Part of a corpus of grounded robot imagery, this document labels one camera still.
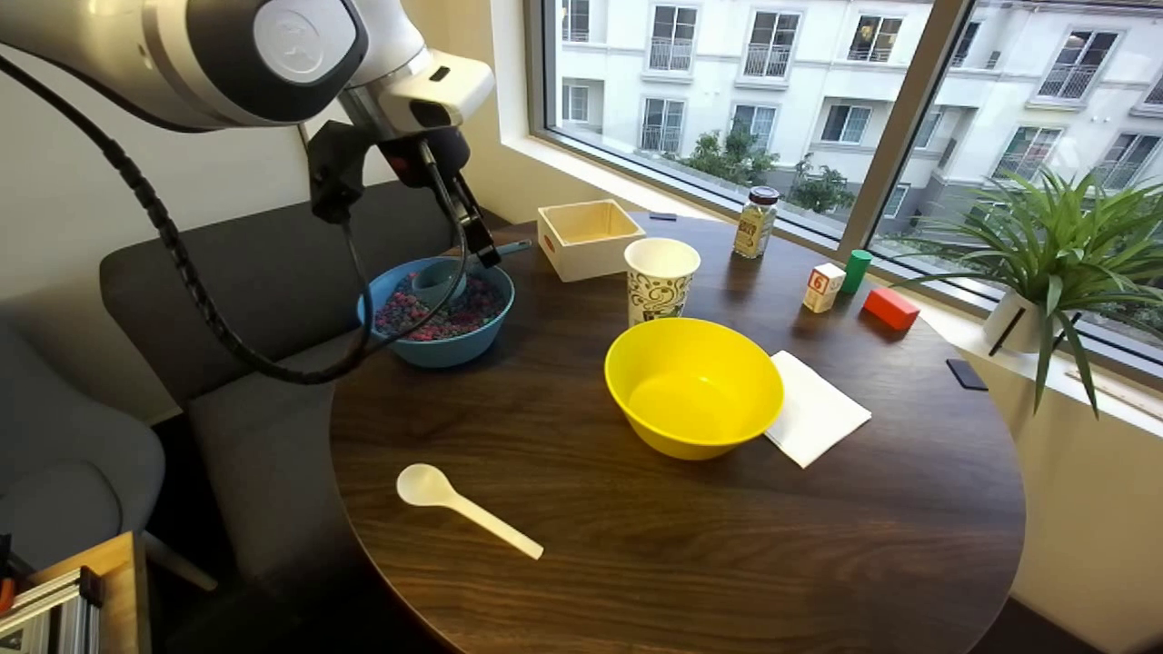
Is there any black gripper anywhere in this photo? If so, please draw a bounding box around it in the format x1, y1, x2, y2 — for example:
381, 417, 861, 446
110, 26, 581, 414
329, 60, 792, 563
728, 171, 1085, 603
376, 123, 508, 272

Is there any blue measuring spoon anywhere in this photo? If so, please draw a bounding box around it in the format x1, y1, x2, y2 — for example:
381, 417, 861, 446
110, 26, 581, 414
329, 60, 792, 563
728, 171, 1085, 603
409, 237, 530, 313

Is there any colourful cereal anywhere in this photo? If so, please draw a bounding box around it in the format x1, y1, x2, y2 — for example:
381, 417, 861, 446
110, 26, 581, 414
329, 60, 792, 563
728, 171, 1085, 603
370, 267, 513, 345

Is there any blue bowl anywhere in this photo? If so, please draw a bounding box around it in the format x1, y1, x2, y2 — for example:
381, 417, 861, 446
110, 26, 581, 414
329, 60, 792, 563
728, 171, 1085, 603
351, 250, 518, 375

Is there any white plastic spoon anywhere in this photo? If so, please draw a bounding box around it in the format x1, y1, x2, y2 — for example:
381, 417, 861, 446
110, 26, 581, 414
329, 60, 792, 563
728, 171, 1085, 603
392, 462, 549, 563

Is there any yellow bowl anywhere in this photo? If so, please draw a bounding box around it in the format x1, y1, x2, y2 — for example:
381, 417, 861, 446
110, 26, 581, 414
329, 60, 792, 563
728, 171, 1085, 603
598, 314, 789, 463

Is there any white wooden box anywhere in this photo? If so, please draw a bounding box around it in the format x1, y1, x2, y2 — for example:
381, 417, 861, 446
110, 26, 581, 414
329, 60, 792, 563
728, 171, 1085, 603
533, 197, 651, 285

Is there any patterned paper cup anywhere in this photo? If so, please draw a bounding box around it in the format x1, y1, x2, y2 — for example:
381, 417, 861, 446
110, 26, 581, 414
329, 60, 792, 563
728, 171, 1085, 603
620, 237, 705, 325

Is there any dark grey sofa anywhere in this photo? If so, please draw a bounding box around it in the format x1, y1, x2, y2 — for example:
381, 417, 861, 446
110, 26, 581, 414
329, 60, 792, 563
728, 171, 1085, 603
96, 176, 539, 584

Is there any glass jar with label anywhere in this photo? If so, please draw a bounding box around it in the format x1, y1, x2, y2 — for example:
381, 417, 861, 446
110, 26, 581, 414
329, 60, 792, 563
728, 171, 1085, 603
731, 185, 783, 263

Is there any green block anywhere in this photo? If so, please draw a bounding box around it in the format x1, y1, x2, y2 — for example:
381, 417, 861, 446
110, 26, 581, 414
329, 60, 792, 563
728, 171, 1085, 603
840, 245, 875, 302

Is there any white paper napkin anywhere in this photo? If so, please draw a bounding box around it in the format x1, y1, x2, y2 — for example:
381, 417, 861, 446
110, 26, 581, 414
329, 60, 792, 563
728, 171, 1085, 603
758, 348, 875, 472

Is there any grey armchair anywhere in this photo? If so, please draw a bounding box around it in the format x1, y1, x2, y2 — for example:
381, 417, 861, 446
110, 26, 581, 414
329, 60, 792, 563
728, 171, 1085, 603
0, 319, 167, 574

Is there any green potted plant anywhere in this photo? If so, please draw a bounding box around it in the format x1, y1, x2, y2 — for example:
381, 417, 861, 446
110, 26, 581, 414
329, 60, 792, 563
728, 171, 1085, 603
926, 168, 1163, 420

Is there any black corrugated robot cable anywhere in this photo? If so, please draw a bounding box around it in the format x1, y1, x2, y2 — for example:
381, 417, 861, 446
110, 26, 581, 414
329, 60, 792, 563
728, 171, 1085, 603
0, 50, 471, 387

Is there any window frame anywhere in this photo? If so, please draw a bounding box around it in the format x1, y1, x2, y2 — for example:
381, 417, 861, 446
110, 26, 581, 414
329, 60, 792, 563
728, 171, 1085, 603
486, 0, 1163, 375

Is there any aluminium frame stand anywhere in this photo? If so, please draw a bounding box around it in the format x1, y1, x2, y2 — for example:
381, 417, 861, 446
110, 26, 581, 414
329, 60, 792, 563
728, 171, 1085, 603
0, 526, 156, 654

